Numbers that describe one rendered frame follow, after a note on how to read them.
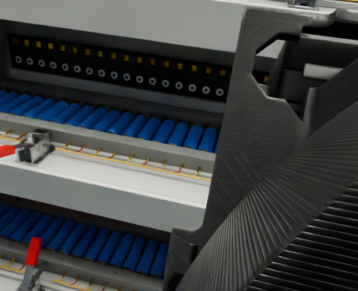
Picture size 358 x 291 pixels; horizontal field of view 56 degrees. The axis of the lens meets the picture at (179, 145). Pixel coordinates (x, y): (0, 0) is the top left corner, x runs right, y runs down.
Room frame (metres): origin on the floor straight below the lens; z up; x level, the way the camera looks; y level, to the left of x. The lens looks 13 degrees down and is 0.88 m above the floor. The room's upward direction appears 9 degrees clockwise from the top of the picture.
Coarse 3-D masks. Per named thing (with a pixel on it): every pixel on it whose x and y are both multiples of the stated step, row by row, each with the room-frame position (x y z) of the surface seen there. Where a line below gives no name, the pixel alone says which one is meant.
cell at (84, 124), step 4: (100, 108) 0.49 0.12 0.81; (96, 112) 0.47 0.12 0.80; (100, 112) 0.48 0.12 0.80; (104, 112) 0.48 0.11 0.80; (88, 116) 0.46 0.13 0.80; (92, 116) 0.46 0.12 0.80; (96, 116) 0.46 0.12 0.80; (100, 116) 0.47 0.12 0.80; (104, 116) 0.48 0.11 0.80; (84, 120) 0.45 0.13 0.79; (88, 120) 0.45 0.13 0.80; (92, 120) 0.45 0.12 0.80; (96, 120) 0.46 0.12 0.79; (80, 124) 0.43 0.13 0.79; (84, 124) 0.44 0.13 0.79; (88, 124) 0.44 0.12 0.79; (92, 124) 0.45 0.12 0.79; (88, 128) 0.44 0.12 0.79
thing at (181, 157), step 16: (0, 112) 0.44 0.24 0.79; (0, 128) 0.42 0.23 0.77; (16, 128) 0.42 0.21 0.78; (32, 128) 0.41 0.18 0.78; (48, 128) 0.41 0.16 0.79; (64, 128) 0.41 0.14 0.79; (80, 128) 0.42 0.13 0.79; (80, 144) 0.40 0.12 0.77; (96, 144) 0.40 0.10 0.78; (112, 144) 0.39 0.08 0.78; (128, 144) 0.39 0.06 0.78; (144, 144) 0.39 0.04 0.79; (160, 144) 0.40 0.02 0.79; (112, 160) 0.38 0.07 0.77; (128, 160) 0.38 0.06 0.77; (144, 160) 0.39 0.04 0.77; (160, 160) 0.39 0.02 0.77; (176, 160) 0.38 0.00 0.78; (192, 160) 0.38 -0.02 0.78; (208, 160) 0.37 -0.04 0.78; (192, 176) 0.36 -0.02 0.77
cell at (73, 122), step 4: (84, 108) 0.48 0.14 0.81; (88, 108) 0.49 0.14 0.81; (92, 108) 0.49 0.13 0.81; (80, 112) 0.47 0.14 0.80; (84, 112) 0.47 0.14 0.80; (88, 112) 0.48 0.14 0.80; (92, 112) 0.49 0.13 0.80; (72, 116) 0.46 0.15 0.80; (76, 116) 0.46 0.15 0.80; (80, 116) 0.46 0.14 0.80; (84, 116) 0.47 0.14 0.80; (68, 120) 0.44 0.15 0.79; (72, 120) 0.44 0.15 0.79; (76, 120) 0.45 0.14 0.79; (80, 120) 0.46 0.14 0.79; (68, 124) 0.44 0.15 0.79; (72, 124) 0.44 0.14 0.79; (76, 124) 0.44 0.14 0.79
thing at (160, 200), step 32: (128, 96) 0.52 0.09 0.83; (160, 96) 0.51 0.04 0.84; (0, 160) 0.37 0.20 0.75; (64, 160) 0.39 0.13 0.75; (96, 160) 0.39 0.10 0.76; (32, 192) 0.37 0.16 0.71; (64, 192) 0.36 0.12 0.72; (96, 192) 0.35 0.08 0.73; (128, 192) 0.34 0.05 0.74; (160, 192) 0.34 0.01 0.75; (192, 192) 0.35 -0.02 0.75; (160, 224) 0.35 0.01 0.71; (192, 224) 0.34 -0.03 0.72
